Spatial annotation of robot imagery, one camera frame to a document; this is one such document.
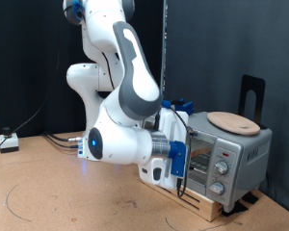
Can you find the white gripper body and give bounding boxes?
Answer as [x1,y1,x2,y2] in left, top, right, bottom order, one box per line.
[138,107,191,191]

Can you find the small blue object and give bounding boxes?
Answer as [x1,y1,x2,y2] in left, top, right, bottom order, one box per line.
[170,97,196,116]

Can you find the glass oven door with handle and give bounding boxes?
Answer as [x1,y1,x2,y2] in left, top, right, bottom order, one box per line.
[186,129,218,188]

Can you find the silver oven knob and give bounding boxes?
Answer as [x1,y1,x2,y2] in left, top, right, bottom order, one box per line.
[209,181,226,197]
[214,160,230,176]

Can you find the silver toaster oven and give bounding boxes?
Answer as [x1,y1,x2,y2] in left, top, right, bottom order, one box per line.
[182,110,274,214]

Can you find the round wooden cutting board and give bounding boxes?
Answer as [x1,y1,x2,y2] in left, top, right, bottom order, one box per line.
[206,111,262,137]

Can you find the black metal bookend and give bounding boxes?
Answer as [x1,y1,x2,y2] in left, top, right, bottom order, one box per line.
[238,74,269,130]

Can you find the wooden slatted crate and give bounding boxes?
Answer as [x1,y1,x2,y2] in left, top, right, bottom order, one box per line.
[140,179,224,223]

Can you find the vertical metal pole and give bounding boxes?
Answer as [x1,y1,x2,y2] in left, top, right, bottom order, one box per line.
[159,0,169,99]

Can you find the black foam pad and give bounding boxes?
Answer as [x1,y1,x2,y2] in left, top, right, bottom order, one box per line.
[242,190,260,205]
[221,200,249,218]

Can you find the emergency stop button box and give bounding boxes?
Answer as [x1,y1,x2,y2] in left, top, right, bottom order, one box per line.
[0,126,20,154]

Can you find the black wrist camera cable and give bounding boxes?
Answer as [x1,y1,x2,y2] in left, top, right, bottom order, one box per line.
[100,51,194,198]

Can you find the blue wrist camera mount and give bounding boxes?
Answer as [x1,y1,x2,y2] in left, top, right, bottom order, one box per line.
[161,99,188,178]

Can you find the wire oven rack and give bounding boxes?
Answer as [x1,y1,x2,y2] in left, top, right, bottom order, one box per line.
[189,153,214,174]

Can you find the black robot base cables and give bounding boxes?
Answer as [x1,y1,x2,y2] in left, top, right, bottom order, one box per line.
[41,130,85,150]

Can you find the long black hanging cable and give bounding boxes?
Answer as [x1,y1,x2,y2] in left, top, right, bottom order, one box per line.
[0,6,75,163]

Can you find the blue cable clip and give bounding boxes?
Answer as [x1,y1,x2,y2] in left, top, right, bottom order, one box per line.
[71,0,85,19]

